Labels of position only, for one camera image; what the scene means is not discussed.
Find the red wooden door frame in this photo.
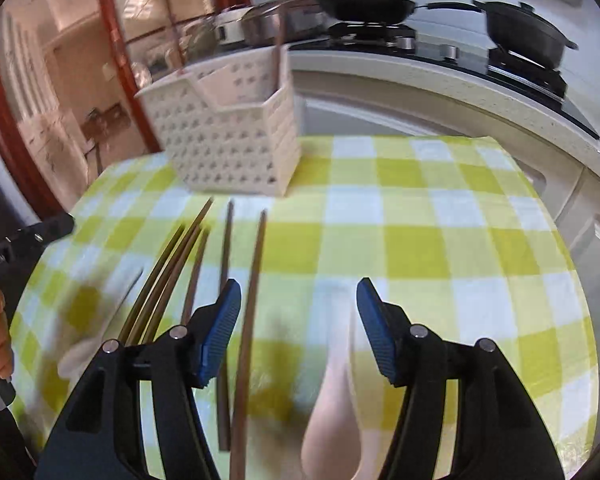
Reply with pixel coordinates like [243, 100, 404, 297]
[0, 0, 163, 218]

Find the white perforated plastic basket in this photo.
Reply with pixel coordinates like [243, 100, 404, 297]
[134, 44, 303, 197]

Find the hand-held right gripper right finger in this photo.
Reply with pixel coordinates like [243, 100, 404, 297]
[356, 276, 566, 480]

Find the black lidded pot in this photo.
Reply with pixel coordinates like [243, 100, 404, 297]
[472, 0, 579, 70]

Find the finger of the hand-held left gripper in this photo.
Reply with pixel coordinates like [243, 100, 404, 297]
[10, 212, 76, 251]

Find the cardboard box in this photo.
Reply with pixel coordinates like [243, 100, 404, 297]
[85, 105, 131, 136]

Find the black frying pan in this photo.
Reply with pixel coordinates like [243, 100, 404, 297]
[314, 0, 481, 25]

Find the white kitchen appliance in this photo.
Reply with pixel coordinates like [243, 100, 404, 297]
[214, 6, 253, 45]

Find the silver rice cooker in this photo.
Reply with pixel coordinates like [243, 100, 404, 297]
[240, 1, 326, 47]

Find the yellow checked tablecloth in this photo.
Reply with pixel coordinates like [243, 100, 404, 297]
[10, 135, 600, 480]

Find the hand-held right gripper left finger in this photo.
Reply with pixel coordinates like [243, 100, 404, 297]
[34, 279, 242, 480]

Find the white ceramic spoon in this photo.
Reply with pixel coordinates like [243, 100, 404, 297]
[300, 290, 381, 480]

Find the black glass gas stove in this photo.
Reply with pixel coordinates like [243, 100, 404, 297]
[287, 22, 600, 141]

